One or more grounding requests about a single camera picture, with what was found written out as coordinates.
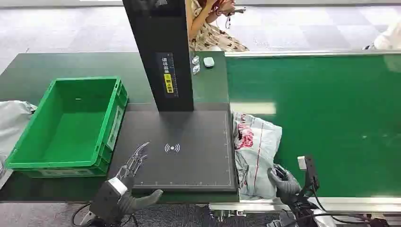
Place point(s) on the green conveyor belt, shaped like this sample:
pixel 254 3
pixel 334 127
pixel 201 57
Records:
pixel 329 125

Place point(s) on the black scanner base plate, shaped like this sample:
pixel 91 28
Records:
pixel 194 163

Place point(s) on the grey parcel bag red print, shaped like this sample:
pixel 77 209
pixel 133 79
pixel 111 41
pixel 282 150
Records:
pixel 255 156

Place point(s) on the green plastic crate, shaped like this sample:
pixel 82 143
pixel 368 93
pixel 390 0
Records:
pixel 75 131

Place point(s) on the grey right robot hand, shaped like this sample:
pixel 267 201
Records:
pixel 286 186

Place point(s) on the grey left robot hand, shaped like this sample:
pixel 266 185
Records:
pixel 109 200

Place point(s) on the small shiny wrapped item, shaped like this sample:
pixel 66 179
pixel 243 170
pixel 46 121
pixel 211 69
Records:
pixel 195 60
pixel 195 69

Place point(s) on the plain grey parcel bag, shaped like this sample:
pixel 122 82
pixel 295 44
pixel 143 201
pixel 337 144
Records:
pixel 12 125

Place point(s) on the white computer mouse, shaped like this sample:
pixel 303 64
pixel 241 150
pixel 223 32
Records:
pixel 208 61

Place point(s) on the person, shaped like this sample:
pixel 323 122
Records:
pixel 210 34

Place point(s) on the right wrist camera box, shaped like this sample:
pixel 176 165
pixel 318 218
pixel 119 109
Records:
pixel 310 175

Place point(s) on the black scanner tower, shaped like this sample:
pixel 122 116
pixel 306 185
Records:
pixel 163 47

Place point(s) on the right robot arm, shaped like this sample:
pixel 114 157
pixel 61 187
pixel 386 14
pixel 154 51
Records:
pixel 300 213

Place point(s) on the white bundle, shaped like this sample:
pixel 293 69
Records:
pixel 388 39

